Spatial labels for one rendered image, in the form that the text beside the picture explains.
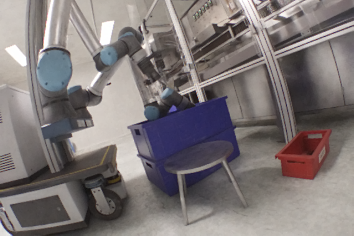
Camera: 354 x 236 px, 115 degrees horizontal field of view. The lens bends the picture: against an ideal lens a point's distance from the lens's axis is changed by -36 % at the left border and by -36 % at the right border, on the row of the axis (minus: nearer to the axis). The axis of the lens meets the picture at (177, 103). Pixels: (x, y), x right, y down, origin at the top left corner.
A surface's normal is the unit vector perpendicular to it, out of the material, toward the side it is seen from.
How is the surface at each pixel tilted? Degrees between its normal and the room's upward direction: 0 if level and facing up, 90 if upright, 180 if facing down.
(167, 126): 90
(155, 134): 90
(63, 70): 95
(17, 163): 90
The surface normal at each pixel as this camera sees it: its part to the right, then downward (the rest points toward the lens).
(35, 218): 0.31, -0.10
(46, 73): 0.66, -0.12
